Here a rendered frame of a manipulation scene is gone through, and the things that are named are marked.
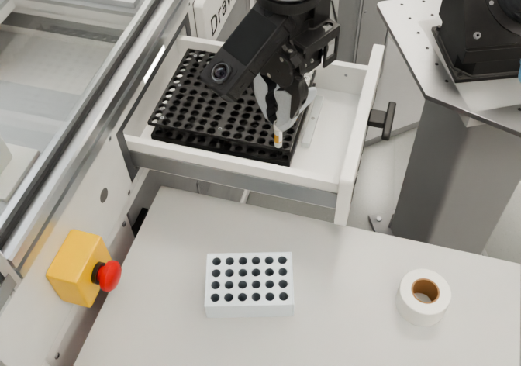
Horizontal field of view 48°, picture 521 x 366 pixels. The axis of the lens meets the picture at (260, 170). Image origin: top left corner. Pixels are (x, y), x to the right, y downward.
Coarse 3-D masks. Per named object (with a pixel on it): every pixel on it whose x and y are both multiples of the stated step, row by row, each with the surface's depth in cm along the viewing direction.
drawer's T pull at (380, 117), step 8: (392, 104) 87; (376, 112) 86; (384, 112) 86; (392, 112) 86; (368, 120) 85; (376, 120) 85; (384, 120) 85; (392, 120) 85; (384, 128) 84; (384, 136) 83
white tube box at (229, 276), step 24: (216, 264) 86; (240, 264) 84; (264, 264) 83; (288, 264) 83; (216, 288) 84; (240, 288) 81; (264, 288) 81; (288, 288) 81; (216, 312) 81; (240, 312) 81; (264, 312) 81; (288, 312) 81
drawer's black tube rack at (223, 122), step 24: (192, 72) 98; (192, 96) 91; (216, 96) 95; (240, 96) 90; (168, 120) 88; (192, 120) 91; (216, 120) 87; (240, 120) 87; (264, 120) 87; (192, 144) 89; (216, 144) 88; (240, 144) 89; (264, 144) 84
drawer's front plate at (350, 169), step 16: (384, 48) 93; (368, 64) 90; (368, 80) 88; (368, 96) 86; (368, 112) 84; (352, 144) 80; (352, 160) 78; (352, 176) 76; (336, 208) 81; (336, 224) 85
